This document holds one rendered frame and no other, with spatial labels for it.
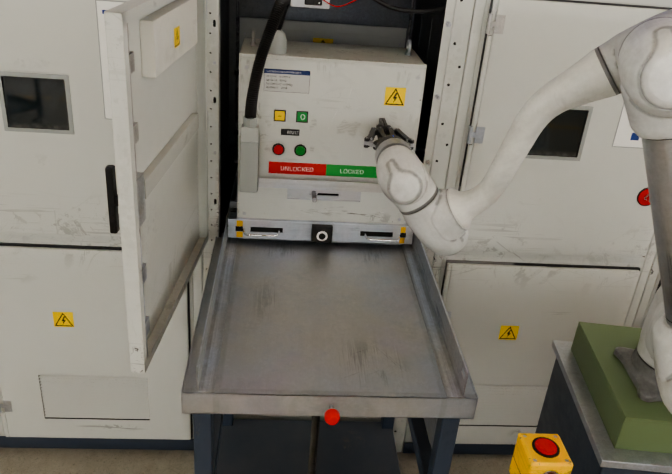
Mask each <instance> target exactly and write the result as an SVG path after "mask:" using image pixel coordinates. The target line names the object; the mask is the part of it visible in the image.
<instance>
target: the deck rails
mask: <svg viewBox="0 0 672 474"><path fill-rule="evenodd" d="M227 224H228V217H227V219H226V223H225V228H224V233H223V238H222V243H221V248H220V253H219V258H218V262H217V267H216V272H215V277H214V282H213V287H212V292H211V297H210V302H209V306H208V311H207V316H206V321H205V326H204V331H203V336H202V341H201V345H200V350H199V355H198V360H197V365H196V377H197V381H196V386H195V391H194V393H214V391H215V385H216V378H217V372H218V366H219V359H220V353H221V347H222V340H223V334H224V328H225V322H226V315H227V309H228V303H229V296H230V290H231V284H232V277H233V271H234V265H235V258H236V252H237V246H238V239H239V238H232V237H228V227H227ZM401 246H402V249H403V253H404V256H405V259H406V263H407V266H408V269H409V273H410V276H411V279H412V283H413V286H414V289H415V293H416V296H417V299H418V303H419V306H420V309H421V313H422V316H423V319H424V323H425V326H426V329H427V333H428V336H429V339H430V343H431V346H432V349H433V353H434V356H435V359H436V363H437V366H438V369H439V373H440V376H441V379H442V383H443V386H444V389H445V393H446V396H447V398H463V399H466V396H465V388H466V384H467V379H468V374H469V372H468V369H467V367H466V364H465V361H464V358H463V355H462V353H461V350H460V347H459V344H458V342H457V339H456V336H455V333H454V330H453V328H452V325H451V322H450V319H449V317H448V314H447V311H446V308H445V306H444V303H443V300H442V297H441V294H440V292H439V289H438V286H437V283H436V281H435V278H434V275H433V272H432V270H431V267H430V264H429V261H428V258H427V256H426V253H425V250H424V247H423V245H422V242H421V241H420V240H419V239H418V237H417V236H416V235H415V234H414V235H413V239H412V244H401ZM462 370H464V373H465V377H464V374H463V371H462Z"/></svg>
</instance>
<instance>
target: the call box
mask: <svg viewBox="0 0 672 474"><path fill-rule="evenodd" d="M542 438H544V439H548V440H550V441H552V442H553V443H554V444H555V445H556V447H557V452H556V453H555V454H554V455H546V454H543V453H541V452H539V451H538V450H537V449H536V447H535V441H536V440H538V439H542ZM572 468H573V463H572V461H571V459H570V457H569V455H568V453H567V451H566V449H565V447H564V445H563V443H562V440H561V438H560V436H559V435H558V434H537V433H519V434H518V438H517V441H516V445H515V449H514V453H513V457H512V461H511V465H510V468H509V472H510V474H542V473H543V472H545V471H548V470H555V471H557V472H558V473H559V474H571V471H572Z"/></svg>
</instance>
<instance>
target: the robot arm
mask: <svg viewBox="0 0 672 474"><path fill-rule="evenodd" d="M620 93H622V97H623V101H624V104H625V108H626V112H627V117H628V121H629V124H630V127H631V129H632V130H633V131H634V132H635V134H636V135H637V136H638V137H640V138H642V146H643V153H644V160H645V168H646V175H647V183H648V190H649V198H650V205H651V213H652V220H653V228H654V235H655V243H656V250H657V257H658V265H659V272H660V280H661V286H660V287H659V289H658V290H657V292H656V293H655V295H654V298H653V300H652V302H651V304H650V307H649V309H648V312H647V314H646V317H645V320H644V323H643V326H642V330H641V334H640V338H639V342H638V345H637V347H636V349H630V348H625V347H616V349H615V351H614V355H615V356H616V357H617V358H618V359H619V360H620V361H621V363H622V364H623V366H624V368H625V370H626V371H627V373H628V375H629V377H630V378H631V380H632V382H633V384H634V385H635V387H636V389H637V395H638V397H639V398H640V399H641V400H643V401H645V402H656V401H661V402H663V403H664V405H665V406H666V408H667V409H668V411H669V412H670V413H671V414H672V9H670V10H666V11H664V12H661V13H659V14H657V15H654V16H652V17H650V18H648V19H646V20H644V21H642V22H640V23H638V24H635V25H633V26H631V27H630V28H628V29H626V30H624V31H622V32H620V33H618V34H617V35H615V36H614V37H612V38H611V39H609V40H608V41H606V42H605V43H603V44H601V45H600V46H598V47H597V48H595V49H593V50H592V51H591V52H589V53H588V54H587V55H585V56H584V57H583V58H581V59H580V60H579V61H578V62H576V63H575V64H573V65H572V66H571V67H569V68H568V69H566V70H565V71H564V72H562V73H561V74H559V75H558V76H556V77H555V78H553V79H552V80H551V81H549V82H548V83H546V84H545V85H544V86H543V87H541V88H540V89H539V90H538V91H537V92H536V93H534V94H533V95H532V96H531V97H530V98H529V100H528V101H527V102H526V103H525V104H524V106H523V107H522V108H521V110H520V111H519V113H518V114H517V116H516V117H515V119H514V121H513V123H512V125H511V127H510V129H509V130H508V132H507V134H506V136H505V138H504V140H503V142H502V144H501V146H500V148H499V150H498V152H497V154H496V156H495V158H494V160H493V162H492V163H491V165H490V167H489V169H488V171H487V173H486V175H485V176H484V178H483V179H482V181H481V182H480V183H479V184H478V185H477V186H475V187H474V188H472V189H470V190H467V191H458V190H455V189H453V188H450V189H438V187H437V186H436V185H435V183H434V181H433V180H432V178H431V177H430V175H429V173H428V171H427V170H426V168H425V166H424V164H423V163H422V162H421V161H420V160H419V158H418V157H417V155H416V154H415V153H414V152H413V151H412V150H413V148H414V141H415V140H413V139H411V138H409V137H408V136H407V135H406V134H405V133H403V132H402V131H401V130H400V129H399V128H395V130H393V128H392V127H391V126H390V125H387V122H386V120H385V118H379V124H378V125H376V128H375V127H372V128H371V130H370V132H369V134H368V136H367V137H365V138H364V148H368V147H373V149H374V150H376V153H375V160H376V164H377V166H376V174H377V179H378V183H379V185H380V188H381V190H382V192H383V193H384V195H385V196H386V197H387V198H388V199H389V200H390V201H391V202H392V203H394V205H395V206H396V207H397V208H398V209H399V211H400V212H401V213H402V215H403V217H404V219H405V221H406V223H407V224H408V226H409V227H410V229H411V230H412V231H413V233H414V234H415V235H416V236H417V237H418V239H419V240H420V241H421V242H422V243H423V244H424V245H425V246H426V247H427V248H428V249H430V250H431V251H432V252H434V253H436V254H438V255H441V256H452V255H455V254H457V253H459V252H460V251H461V250H462V249H463V248H464V247H465V245H466V244H467V240H468V229H469V228H470V227H471V223H472V220H473V219H474V218H475V217H476V216H477V215H479V214H480V213H482V212H483V211H485V210H486V209H487V208H489V207H490V206H491V205H492V204H494V203H495V202H496V201H497V200H498V199H499V197H500V196H501V195H502V194H503V192H504V191H505V190H506V188H507V187H508V185H509V184H510V182H511V180H512V179H513V177H514V175H515V174H516V172H517V171H518V169H519V167H520V166H521V164H522V162H523V161H524V159H525V157H526V156H527V154H528V153H529V151H530V149H531V148H532V146H533V144H534V143H535V141H536V140H537V138H538V136H539V135H540V133H541V132H542V130H543V129H544V128H545V127H546V125H547V124H548V123H549V122H550V121H551V120H552V119H554V118H555V117H556V116H558V115H559V114H561V113H563V112H565V111H567V110H569V109H572V108H575V107H578V106H581V105H584V104H588V103H591V102H594V101H598V100H601V99H605V98H609V97H613V96H616V95H618V94H620ZM375 135H377V137H378V140H376V141H374V138H375Z"/></svg>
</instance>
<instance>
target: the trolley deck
mask: <svg viewBox="0 0 672 474"><path fill-rule="evenodd" d="M221 243H222V238H217V236H216V238H215V242H214V247H213V251H212V255H211V260H210V264H209V269H208V273H207V278H206V282H205V287H204V291H203V295H202V300H201V304H200V309H199V313H198V318H197V322H196V327H195V331H194V335H193V340H192V344H191V349H190V353H189V358H188V362H187V367H186V371H185V375H184V380H183V384H182V389H181V407H182V414H234V415H287V416H324V414H325V412H326V411H327V410H328V409H329V405H333V406H334V409H336V410H338V411H339V413H340V416H341V417H395V418H449V419H474V415H475V411H476V406H477V401H478V395H477V392H476V390H475V387H474V384H473V381H472V379H471V376H470V373H469V374H468V379H467V384H466V388H465V396H466V399H463V398H447V396H446V393H445V389H444V386H443V383H442V379H441V376H440V373H439V369H438V366H437V363H436V359H435V356H434V353H433V349H432V346H431V343H430V339H429V336H428V333H427V329H426V326H425V323H424V319H423V316H422V313H421V309H420V306H419V303H418V299H417V296H416V293H415V289H414V286H413V283H412V279H411V276H410V273H409V269H408V266H407V263H406V259H405V256H404V253H403V249H402V246H401V245H385V244H361V243H336V242H331V243H321V242H311V241H287V240H262V239H238V246H237V252H236V258H235V265H234V271H233V277H232V284H231V290H230V296H229V303H228V309H227V315H226V322H225V328H224V334H223V340H222V347H221V353H220V359H219V366H218V372H217V378H216V385H215V391H214V393H194V391H195V386H196V381H197V377H196V365H197V360H198V355H199V350H200V345H201V341H202V336H203V331H204V326H205V321H206V316H207V311H208V306H209V302H210V297H211V292H212V287H213V282H214V277H215V272H216V267H217V262H218V258H219V253H220V248H221Z"/></svg>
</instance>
